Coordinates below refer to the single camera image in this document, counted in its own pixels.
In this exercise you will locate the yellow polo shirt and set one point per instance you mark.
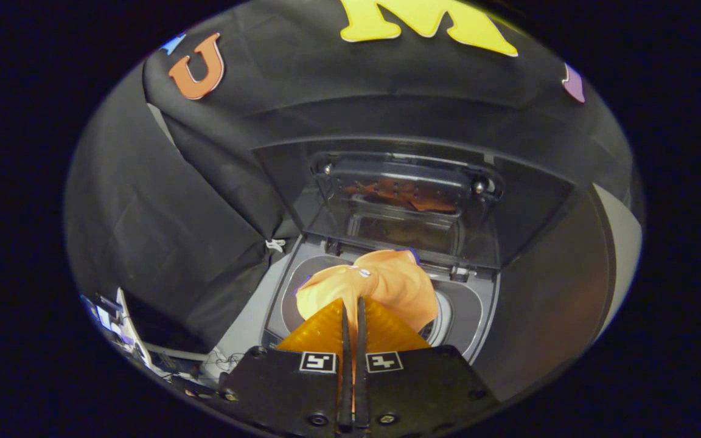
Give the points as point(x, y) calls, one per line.
point(387, 286)

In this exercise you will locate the white cloth tie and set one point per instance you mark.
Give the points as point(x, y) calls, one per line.
point(275, 244)

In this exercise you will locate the white flat board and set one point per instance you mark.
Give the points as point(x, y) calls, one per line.
point(130, 328)

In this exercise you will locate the grey washing machine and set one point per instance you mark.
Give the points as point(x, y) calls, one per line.
point(469, 310)

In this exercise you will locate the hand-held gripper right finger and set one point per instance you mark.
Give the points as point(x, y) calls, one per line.
point(411, 389)

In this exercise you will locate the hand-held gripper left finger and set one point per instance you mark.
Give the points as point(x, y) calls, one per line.
point(302, 389)

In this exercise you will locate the black backdrop cloth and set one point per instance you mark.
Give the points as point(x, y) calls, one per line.
point(143, 213)

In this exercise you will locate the dark washing machine lid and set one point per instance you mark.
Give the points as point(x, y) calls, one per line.
point(521, 207)

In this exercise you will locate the beige cabinet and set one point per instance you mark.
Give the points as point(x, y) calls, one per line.
point(551, 304)

